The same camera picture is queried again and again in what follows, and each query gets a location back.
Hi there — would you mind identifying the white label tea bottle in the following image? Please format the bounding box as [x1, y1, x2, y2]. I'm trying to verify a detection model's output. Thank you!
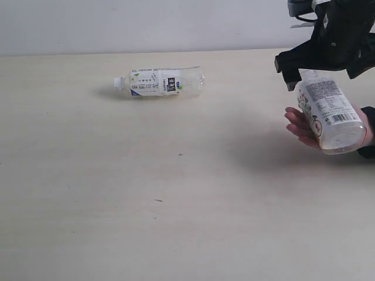
[114, 66, 205, 97]

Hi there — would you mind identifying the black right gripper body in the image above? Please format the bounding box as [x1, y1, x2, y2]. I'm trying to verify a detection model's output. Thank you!
[275, 1, 374, 72]

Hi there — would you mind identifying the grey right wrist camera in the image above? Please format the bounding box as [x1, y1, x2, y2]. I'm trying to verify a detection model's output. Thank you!
[287, 0, 320, 18]

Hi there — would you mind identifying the person's open hand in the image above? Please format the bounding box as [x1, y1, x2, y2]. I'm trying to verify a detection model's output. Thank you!
[284, 104, 374, 152]

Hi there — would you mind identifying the floral label clear bottle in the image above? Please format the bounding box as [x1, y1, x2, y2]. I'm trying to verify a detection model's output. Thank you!
[298, 69, 366, 155]

